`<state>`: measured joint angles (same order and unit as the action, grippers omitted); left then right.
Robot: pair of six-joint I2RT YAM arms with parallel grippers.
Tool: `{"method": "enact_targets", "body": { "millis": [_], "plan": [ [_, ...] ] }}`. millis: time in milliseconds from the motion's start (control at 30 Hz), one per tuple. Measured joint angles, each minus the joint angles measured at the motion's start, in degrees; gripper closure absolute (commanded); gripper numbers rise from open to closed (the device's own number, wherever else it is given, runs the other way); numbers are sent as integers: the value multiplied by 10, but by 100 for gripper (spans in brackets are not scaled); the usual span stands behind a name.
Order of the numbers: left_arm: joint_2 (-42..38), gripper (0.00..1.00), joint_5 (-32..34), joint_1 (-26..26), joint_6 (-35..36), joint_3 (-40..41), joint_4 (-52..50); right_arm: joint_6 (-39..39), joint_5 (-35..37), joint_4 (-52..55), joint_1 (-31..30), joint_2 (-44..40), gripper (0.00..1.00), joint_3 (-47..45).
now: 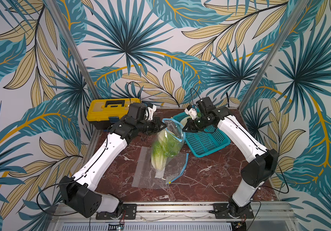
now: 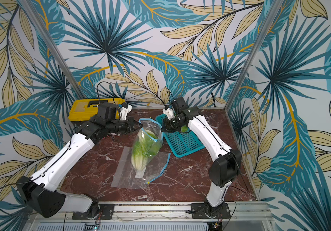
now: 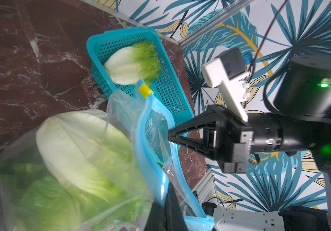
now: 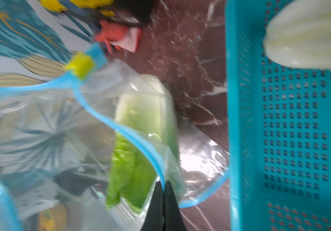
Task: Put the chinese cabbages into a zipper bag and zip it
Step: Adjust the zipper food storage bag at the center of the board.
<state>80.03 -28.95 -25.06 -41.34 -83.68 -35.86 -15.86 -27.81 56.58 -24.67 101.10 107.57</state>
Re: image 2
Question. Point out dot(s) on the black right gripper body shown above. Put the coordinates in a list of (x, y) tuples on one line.
[(171, 124)]

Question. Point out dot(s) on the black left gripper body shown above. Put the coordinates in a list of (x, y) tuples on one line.
[(125, 126)]

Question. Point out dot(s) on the chinese cabbage back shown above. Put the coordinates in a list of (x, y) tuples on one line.
[(184, 129)]

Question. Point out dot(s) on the chinese cabbage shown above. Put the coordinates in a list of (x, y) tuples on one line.
[(149, 143), (138, 161), (184, 129)]

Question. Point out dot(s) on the clear zipper bag blue seal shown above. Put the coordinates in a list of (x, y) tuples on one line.
[(155, 127)]

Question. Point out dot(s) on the chinese cabbage front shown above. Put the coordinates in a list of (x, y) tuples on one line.
[(138, 161)]

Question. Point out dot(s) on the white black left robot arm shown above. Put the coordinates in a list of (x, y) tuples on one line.
[(40, 191)]

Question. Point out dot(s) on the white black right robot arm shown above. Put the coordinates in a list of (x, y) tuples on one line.
[(226, 161)]

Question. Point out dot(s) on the teal plastic basket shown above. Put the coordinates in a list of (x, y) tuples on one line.
[(183, 144)]

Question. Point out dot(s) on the yellow black plastic toolbox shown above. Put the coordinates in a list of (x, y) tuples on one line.
[(83, 110)]

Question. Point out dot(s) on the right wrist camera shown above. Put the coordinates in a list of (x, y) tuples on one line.
[(169, 112)]

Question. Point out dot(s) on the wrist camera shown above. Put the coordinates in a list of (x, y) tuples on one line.
[(169, 112), (125, 109)]

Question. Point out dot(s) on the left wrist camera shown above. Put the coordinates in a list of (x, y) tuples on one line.
[(125, 109)]

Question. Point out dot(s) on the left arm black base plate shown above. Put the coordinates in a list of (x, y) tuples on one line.
[(96, 211)]

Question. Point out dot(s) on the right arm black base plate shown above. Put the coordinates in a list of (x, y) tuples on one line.
[(205, 211)]

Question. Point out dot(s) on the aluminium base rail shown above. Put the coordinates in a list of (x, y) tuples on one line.
[(162, 216)]

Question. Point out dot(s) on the left aluminium corner post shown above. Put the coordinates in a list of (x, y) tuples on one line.
[(42, 29)]

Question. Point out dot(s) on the aluminium corner post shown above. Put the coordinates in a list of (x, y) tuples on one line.
[(269, 20), (42, 29)]

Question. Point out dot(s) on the right aluminium corner post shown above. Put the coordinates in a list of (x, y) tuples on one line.
[(269, 20)]

